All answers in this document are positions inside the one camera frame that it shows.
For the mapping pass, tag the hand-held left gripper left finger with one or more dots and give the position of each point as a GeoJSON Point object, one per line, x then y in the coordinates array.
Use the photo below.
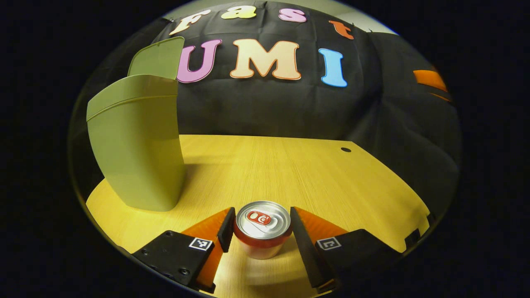
{"type": "Point", "coordinates": [227, 231]}

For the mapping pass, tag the red pop can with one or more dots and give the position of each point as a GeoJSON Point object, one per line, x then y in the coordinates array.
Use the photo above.
{"type": "Point", "coordinates": [263, 225]}

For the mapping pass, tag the black backdrop cloth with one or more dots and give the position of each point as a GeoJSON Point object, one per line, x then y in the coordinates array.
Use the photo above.
{"type": "Point", "coordinates": [269, 107]}

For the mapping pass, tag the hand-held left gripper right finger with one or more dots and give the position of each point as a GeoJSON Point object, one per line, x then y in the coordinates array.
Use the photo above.
{"type": "Point", "coordinates": [306, 248]}

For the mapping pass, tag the green desktop garbage bin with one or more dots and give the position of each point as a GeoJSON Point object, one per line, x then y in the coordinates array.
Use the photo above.
{"type": "Point", "coordinates": [136, 157]}

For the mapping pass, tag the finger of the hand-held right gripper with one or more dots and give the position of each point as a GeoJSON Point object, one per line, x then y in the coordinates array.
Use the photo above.
{"type": "Point", "coordinates": [430, 79]}
{"type": "Point", "coordinates": [442, 98]}

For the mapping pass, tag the wooden desktop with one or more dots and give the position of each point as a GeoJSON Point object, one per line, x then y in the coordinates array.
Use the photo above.
{"type": "Point", "coordinates": [290, 178]}

